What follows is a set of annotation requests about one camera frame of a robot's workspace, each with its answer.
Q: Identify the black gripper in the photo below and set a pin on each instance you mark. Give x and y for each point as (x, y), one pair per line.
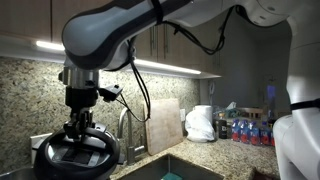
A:
(81, 100)

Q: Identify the black cooker lid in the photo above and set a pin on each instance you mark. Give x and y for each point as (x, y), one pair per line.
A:
(76, 160)

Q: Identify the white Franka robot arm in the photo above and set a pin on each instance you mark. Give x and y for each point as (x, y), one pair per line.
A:
(100, 30)

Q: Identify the silver gooseneck faucet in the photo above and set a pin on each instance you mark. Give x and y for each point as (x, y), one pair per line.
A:
(130, 153)

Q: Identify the stainless steel sink basin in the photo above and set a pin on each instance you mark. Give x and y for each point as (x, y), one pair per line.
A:
(150, 170)

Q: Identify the wooden cutting board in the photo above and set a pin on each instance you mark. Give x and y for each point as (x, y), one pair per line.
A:
(165, 126)

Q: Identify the under-cabinet light strip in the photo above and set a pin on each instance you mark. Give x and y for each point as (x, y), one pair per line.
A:
(166, 66)

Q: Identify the green sponge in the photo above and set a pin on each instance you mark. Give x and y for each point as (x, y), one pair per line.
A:
(171, 176)

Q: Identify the white plastic bag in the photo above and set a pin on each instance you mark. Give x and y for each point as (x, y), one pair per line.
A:
(199, 128)

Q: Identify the wooden upper cabinet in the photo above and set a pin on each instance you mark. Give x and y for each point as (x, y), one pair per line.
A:
(23, 16)

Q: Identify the white paper towel roll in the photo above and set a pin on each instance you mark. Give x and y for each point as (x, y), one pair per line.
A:
(205, 111)

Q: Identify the dark jar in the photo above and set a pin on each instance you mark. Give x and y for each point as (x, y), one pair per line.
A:
(221, 129)

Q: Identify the green tissue box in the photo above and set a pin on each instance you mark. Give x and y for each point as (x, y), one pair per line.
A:
(230, 110)

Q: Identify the wooden tray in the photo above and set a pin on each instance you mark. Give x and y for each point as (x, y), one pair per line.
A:
(251, 111)

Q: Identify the blue glowing device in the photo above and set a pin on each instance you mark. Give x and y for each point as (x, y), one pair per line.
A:
(271, 98)

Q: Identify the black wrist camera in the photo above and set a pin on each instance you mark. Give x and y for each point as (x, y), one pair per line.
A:
(110, 93)

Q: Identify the small white wall outlet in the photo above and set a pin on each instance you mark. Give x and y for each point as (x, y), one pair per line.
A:
(182, 115)

